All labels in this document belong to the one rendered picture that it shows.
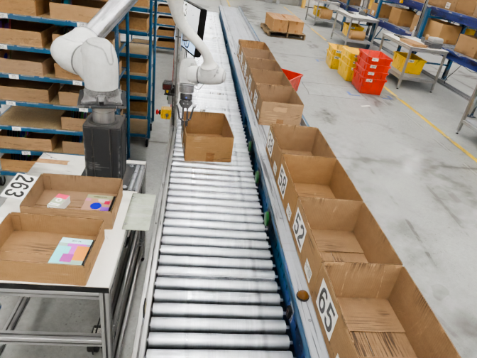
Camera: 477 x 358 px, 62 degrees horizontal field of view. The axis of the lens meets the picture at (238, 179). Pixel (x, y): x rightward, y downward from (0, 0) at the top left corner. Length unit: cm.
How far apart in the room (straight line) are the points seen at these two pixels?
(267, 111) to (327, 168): 79
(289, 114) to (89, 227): 156
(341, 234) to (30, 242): 131
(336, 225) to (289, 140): 78
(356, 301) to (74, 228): 117
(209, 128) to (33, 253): 148
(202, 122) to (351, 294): 167
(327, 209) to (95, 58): 121
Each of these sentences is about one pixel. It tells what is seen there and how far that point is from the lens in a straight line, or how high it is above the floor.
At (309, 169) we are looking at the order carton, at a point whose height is 97.
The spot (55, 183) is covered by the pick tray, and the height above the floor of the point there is 80.
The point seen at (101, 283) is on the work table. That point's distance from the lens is 163.
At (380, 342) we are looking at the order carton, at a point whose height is 88.
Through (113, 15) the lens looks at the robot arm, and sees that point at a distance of 222.
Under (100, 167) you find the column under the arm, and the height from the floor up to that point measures 85.
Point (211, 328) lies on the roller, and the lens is 150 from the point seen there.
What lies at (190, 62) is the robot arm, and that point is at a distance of 250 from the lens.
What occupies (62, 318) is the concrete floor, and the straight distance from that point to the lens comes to 254.
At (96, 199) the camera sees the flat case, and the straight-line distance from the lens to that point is 204.
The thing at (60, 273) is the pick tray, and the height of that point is 80.
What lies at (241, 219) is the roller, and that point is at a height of 74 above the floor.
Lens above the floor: 191
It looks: 30 degrees down
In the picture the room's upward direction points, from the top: 9 degrees clockwise
